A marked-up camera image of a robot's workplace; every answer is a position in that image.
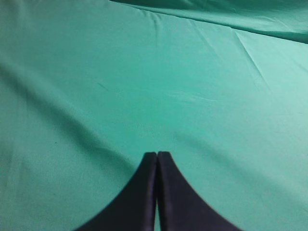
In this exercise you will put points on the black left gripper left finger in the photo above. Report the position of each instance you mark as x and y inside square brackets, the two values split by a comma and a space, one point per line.
[133, 209]

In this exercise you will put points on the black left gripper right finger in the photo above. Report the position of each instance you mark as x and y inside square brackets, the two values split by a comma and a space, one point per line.
[180, 207]

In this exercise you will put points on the green cloth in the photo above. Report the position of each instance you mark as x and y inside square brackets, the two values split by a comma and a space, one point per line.
[88, 86]

